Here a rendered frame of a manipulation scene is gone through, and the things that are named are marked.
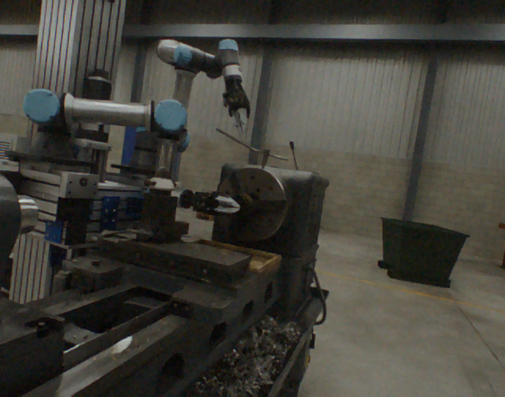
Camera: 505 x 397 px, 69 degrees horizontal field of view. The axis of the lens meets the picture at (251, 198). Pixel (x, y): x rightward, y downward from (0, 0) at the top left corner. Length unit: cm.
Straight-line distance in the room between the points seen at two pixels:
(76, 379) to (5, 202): 27
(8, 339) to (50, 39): 156
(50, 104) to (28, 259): 82
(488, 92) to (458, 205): 315
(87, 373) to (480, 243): 1141
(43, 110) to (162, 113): 38
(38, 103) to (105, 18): 69
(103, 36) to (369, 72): 1055
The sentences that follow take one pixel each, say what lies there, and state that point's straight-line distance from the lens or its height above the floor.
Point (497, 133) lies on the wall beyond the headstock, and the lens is 1195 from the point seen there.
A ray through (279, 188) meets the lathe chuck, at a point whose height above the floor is 116.
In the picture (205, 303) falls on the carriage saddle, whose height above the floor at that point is 90.
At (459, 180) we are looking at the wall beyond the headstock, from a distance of 1159.
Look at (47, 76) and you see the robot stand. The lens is 194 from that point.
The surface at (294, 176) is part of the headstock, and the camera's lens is 165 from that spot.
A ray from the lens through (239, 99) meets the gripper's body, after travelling 146.
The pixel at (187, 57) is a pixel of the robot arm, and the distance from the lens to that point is 156.
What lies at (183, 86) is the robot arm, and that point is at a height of 160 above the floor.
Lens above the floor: 118
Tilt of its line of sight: 3 degrees down
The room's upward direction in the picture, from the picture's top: 8 degrees clockwise
